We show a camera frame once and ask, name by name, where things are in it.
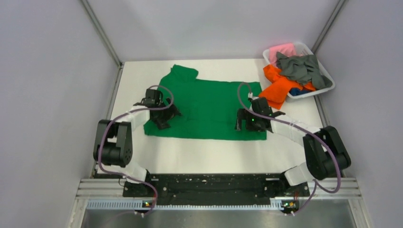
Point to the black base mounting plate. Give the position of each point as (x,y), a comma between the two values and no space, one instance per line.
(217,189)

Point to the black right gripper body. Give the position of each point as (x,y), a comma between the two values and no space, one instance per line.
(253,124)

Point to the grey t shirt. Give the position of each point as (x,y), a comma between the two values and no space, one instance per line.
(302,69)

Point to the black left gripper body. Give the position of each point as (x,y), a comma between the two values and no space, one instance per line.
(161,113)

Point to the pink t shirt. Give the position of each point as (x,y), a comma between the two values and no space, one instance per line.
(287,49)

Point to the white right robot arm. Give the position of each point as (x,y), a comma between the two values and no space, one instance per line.
(324,150)

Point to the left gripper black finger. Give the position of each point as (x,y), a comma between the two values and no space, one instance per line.
(172,112)
(162,123)

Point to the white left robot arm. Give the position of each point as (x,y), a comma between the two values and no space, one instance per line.
(114,147)

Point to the white plastic laundry bin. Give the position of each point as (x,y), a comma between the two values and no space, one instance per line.
(303,50)

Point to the blue t shirt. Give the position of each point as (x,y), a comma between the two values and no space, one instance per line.
(297,91)

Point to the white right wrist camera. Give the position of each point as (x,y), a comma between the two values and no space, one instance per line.
(251,96)

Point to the white slotted cable duct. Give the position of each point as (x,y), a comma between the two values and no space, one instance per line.
(133,204)

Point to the green t shirt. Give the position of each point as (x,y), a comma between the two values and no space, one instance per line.
(208,108)

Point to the aluminium frame rail left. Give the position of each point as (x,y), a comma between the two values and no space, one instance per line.
(110,89)

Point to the orange t shirt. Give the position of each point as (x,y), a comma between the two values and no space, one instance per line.
(277,92)

